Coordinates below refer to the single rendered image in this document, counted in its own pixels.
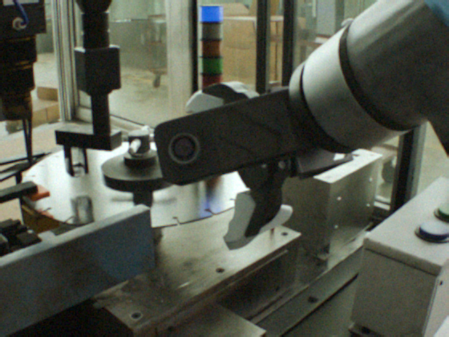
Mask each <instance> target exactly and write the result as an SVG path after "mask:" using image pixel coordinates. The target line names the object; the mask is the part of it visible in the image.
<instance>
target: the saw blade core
mask: <svg viewBox="0 0 449 337"><path fill-rule="evenodd" d="M128 148H129V147H128V143H123V146H122V147H121V148H117V149H115V151H113V152H105V151H95V150H89V149H88V150H87V163H88V169H89V173H88V174H86V173H84V175H83V176H82V177H79V178H74V177H71V176H70V175H68V174H67V173H65V161H64V155H63V151H61V152H58V153H56V154H54V155H52V156H49V157H47V158H46V159H44V160H42V161H40V162H39V163H38V164H36V165H35V166H34V167H32V169H31V170H30V171H29V172H28V173H27V174H26V175H25V177H24V178H23V180H22V182H26V181H29V180H31V181H33V182H35V183H36V184H37V185H38V184H40V185H42V186H43V187H44V188H45V189H48V190H50V194H51V196H50V197H48V198H43V199H41V200H39V201H36V202H33V201H31V200H30V199H29V198H27V197H26V196H24V197H23V200H24V201H25V202H26V203H27V204H28V205H29V206H30V205H34V208H33V210H34V211H36V212H38V213H41V214H42V215H43V216H44V217H47V218H50V219H51V220H54V221H58V222H61V223H64V224H65V222H66V224H68V225H74V226H79V227H82V226H85V225H90V224H91V223H93V222H96V221H98V220H103V219H104V218H106V217H110V216H111V215H114V214H117V213H121V212H123V211H125V210H127V209H131V208H133V207H135V206H137V205H145V206H147V207H148V208H150V209H151V216H152V228H153V229H159V228H164V227H170V226H174V225H177V223H176V221H175V220H174V219H177V221H178V222H179V224H180V225H185V224H188V223H193V222H196V221H200V220H204V219H206V218H209V217H213V214H214V215H217V214H219V213H225V212H227V211H229V210H231V209H233V208H234V204H233V202H234V198H235V196H236V194H237V193H239V192H242V191H245V190H249V189H248V188H246V187H245V186H244V184H243V183H242V181H241V179H240V178H239V176H238V175H237V173H232V174H229V175H225V176H222V177H217V178H211V179H208V180H205V181H199V182H196V183H194V184H190V185H185V186H178V185H173V184H170V183H168V182H167V181H166V182H164V183H162V184H158V185H151V186H144V187H125V186H119V185H113V184H111V183H108V182H106V181H105V180H104V179H103V178H102V177H101V173H100V165H101V164H102V163H103V162H105V161H106V160H107V159H109V158H111V157H113V156H117V155H119V154H123V153H124V152H125V151H127V149H128ZM71 154H72V160H73V163H76V162H79V153H78V148H74V147H71ZM206 211H209V212H210V213H209V212H206ZM70 218H71V219H70Z"/></svg>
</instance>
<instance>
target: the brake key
mask: <svg viewBox="0 0 449 337"><path fill-rule="evenodd" d="M419 232H420V233H421V235H424V236H425V237H427V238H430V239H432V238H433V239H437V240H442V239H445V238H448V233H449V227H447V226H446V225H444V224H443V223H441V222H438V221H432V220H431V221H424V222H422V223H421V224H419Z"/></svg>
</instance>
